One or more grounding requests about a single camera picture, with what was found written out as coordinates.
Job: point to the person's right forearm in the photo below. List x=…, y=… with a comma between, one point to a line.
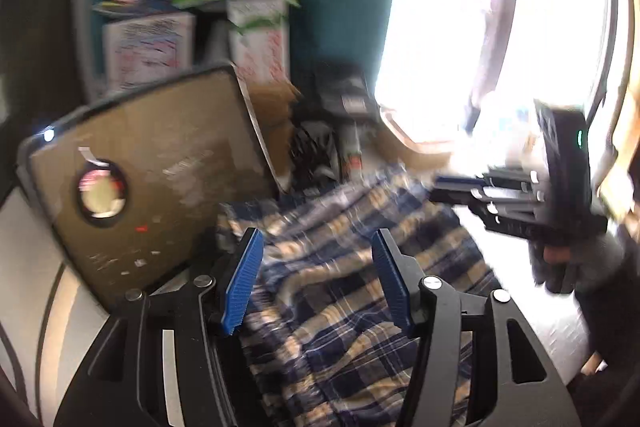
x=617, y=307

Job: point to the small spray can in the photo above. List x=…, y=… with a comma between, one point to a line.
x=354, y=152

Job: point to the white textured tablecloth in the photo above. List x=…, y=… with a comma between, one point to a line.
x=530, y=322

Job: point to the white printed box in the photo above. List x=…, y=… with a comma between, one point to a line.
x=147, y=49

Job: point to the black device with label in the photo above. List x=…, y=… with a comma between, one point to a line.
x=345, y=94

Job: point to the brown cardboard box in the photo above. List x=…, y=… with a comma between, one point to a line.
x=272, y=122

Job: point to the person's right hand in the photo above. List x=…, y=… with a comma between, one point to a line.
x=580, y=264

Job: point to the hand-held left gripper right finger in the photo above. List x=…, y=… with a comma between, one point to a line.
x=391, y=279

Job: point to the open laptop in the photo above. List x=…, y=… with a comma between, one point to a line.
x=160, y=167

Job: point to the blue yellow plaid shirt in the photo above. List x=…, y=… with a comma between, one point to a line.
x=340, y=307

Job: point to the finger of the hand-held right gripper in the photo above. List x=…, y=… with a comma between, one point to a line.
x=495, y=182
x=500, y=219

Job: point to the green and white carton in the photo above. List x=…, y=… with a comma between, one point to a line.
x=260, y=37

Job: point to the brown tray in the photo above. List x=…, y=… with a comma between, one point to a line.
x=405, y=132

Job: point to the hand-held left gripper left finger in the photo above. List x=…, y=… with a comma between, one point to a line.
x=245, y=279

